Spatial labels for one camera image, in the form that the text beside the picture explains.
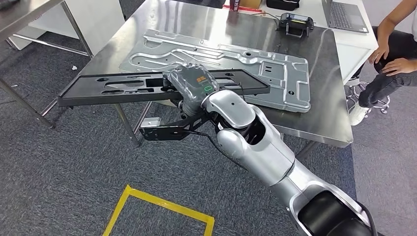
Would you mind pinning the white cabinet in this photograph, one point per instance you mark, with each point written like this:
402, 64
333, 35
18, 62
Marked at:
97, 19

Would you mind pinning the yellow floor tape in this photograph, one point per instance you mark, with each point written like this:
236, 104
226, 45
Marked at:
163, 203

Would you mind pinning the white paper scrap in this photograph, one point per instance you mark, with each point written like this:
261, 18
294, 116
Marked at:
74, 67

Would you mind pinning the black plastic plate bracket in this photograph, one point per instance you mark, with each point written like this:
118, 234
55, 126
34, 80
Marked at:
88, 94

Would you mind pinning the chrome stool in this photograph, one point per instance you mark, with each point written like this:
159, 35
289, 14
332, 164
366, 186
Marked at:
381, 106

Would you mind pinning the black handheld device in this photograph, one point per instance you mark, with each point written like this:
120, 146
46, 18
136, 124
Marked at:
295, 23

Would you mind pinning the stainless steel workbench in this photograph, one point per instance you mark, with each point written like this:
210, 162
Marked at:
211, 19

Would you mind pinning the stamped grey metal panel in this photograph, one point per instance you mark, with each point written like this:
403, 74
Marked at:
254, 71

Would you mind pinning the black camera bracket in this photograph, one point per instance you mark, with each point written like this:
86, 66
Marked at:
166, 132

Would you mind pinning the black bag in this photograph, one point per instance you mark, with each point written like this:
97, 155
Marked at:
283, 4

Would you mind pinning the grey laptop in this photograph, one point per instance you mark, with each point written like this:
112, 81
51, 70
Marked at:
345, 14

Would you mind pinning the person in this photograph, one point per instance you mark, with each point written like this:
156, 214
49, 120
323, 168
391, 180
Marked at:
391, 84

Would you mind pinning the stainless steel table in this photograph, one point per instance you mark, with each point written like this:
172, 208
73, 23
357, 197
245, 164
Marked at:
22, 16

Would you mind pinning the cardboard box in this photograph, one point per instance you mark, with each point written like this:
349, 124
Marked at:
251, 3

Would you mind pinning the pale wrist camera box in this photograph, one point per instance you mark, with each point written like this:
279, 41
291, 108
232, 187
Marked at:
151, 122

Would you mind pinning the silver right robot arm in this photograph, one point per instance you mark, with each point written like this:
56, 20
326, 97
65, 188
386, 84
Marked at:
270, 153

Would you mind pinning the red flat strip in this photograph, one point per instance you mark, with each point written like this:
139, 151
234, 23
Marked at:
251, 10

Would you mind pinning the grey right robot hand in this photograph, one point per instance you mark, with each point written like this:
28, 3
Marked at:
195, 83

